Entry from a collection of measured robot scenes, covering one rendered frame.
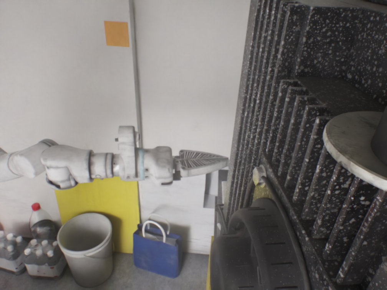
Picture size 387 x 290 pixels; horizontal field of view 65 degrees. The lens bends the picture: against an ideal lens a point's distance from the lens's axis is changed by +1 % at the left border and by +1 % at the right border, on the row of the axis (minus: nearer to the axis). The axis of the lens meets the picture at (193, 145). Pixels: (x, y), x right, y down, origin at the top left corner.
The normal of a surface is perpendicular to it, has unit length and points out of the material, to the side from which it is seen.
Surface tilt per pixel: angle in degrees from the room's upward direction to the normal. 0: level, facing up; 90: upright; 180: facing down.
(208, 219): 90
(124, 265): 0
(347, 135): 0
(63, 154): 9
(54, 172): 90
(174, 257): 87
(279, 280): 31
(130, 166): 59
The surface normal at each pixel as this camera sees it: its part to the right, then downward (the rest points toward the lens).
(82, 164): 0.12, -0.10
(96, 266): 0.53, 0.52
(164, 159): 0.15, -0.84
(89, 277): 0.16, 0.58
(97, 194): -0.08, 0.48
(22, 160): -0.46, 0.46
